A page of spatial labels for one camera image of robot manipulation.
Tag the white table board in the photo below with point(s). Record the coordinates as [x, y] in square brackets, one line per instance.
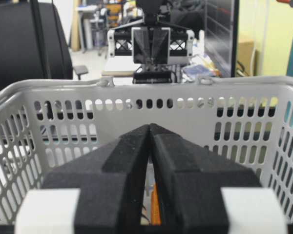
[120, 66]

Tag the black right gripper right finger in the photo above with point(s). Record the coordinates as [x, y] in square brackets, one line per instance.
[209, 193]

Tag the colourful packets pile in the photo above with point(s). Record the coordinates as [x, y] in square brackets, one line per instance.
[199, 66]

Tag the orange slipper in basket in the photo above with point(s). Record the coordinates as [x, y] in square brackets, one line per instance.
[155, 218]

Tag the cardboard box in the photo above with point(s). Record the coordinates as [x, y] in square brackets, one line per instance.
[245, 48]

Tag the black camera box under gripper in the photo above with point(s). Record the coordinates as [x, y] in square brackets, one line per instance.
[152, 77]

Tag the black office chair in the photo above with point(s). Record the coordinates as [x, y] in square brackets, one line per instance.
[33, 44]

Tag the grey plastic shopping basket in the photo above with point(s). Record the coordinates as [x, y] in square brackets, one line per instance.
[47, 123]

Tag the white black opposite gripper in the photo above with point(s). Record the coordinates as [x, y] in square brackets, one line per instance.
[151, 45]

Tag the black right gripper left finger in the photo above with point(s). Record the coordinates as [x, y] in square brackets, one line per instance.
[100, 192]

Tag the black monitor panel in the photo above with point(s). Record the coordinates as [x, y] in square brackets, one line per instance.
[221, 34]

